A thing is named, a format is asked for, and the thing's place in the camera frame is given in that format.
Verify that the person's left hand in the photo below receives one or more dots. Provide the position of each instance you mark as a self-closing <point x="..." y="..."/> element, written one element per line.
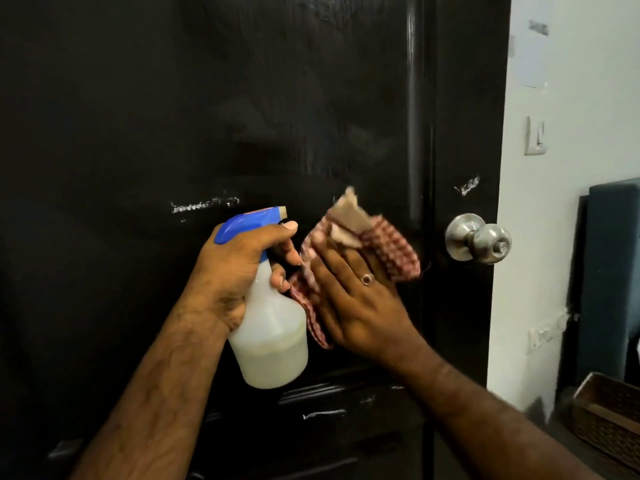
<point x="227" y="272"/>

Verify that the person's right hand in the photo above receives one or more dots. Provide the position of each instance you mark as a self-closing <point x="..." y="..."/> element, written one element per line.
<point x="365" y="319"/>

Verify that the person's right middle finger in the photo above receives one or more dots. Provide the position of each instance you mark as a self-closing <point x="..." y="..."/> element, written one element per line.
<point x="347" y="272"/>

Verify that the person's left thumb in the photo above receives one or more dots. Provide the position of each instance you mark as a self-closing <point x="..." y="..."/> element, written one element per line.
<point x="272" y="232"/>

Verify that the red checked cleaning cloth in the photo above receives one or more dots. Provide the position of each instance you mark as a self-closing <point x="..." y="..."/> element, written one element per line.
<point x="395" y="247"/>

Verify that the white spray bottle blue nozzle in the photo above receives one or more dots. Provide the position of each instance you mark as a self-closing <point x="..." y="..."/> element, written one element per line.
<point x="272" y="339"/>

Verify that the person's right forearm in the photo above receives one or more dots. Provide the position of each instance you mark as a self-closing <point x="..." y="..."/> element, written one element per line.
<point x="480" y="424"/>

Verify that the person's left forearm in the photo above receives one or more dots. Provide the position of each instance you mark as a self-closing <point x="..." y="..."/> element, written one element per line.
<point x="160" y="399"/>

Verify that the silver round door knob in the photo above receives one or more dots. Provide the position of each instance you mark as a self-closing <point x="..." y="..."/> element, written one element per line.
<point x="484" y="242"/>

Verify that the black wooden door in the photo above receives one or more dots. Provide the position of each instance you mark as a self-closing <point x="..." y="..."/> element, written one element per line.
<point x="125" y="119"/>

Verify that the dark teal upholstered headboard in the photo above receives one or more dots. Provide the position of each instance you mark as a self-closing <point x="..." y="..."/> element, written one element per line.
<point x="610" y="274"/>

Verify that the brown woven wicker basket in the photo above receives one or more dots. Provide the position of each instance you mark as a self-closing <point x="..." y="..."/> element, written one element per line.
<point x="607" y="414"/>

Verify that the grey tape piece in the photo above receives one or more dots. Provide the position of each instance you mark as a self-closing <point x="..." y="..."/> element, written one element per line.
<point x="538" y="27"/>

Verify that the white wall socket panel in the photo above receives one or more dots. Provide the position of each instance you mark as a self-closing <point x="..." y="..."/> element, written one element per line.
<point x="547" y="333"/>

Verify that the white wall light switch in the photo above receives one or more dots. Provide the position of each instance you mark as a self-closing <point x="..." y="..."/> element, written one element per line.
<point x="535" y="137"/>

